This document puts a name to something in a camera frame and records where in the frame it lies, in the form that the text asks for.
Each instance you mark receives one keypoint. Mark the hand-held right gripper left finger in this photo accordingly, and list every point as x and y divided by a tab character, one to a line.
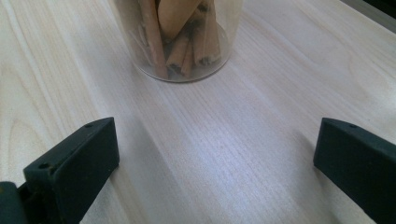
77	168

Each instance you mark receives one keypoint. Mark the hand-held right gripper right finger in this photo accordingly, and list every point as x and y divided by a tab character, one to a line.
361	161

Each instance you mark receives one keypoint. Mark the glass jar with cinnamon sticks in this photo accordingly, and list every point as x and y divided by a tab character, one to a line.
138	46

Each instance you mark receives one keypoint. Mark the bundle of cinnamon sticks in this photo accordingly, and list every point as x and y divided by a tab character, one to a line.
177	53

